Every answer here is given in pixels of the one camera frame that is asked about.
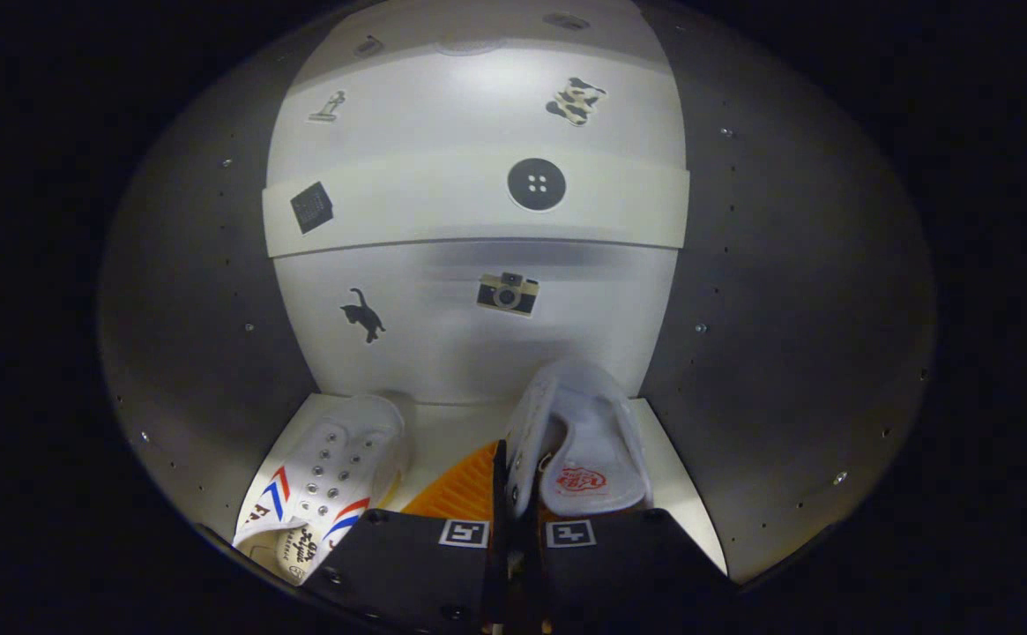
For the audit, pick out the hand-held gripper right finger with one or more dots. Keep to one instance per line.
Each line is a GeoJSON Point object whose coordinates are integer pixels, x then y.
{"type": "Point", "coordinates": [636, 564]}

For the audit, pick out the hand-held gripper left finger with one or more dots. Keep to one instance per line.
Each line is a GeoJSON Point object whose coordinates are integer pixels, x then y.
{"type": "Point", "coordinates": [407, 564]}

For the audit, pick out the white canvas shoe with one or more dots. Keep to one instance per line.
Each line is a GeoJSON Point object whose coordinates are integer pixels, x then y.
{"type": "Point", "coordinates": [592, 432]}
{"type": "Point", "coordinates": [337, 467]}

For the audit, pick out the dark grey shoe cabinet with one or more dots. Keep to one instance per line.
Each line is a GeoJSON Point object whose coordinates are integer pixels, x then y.
{"type": "Point", "coordinates": [442, 344]}

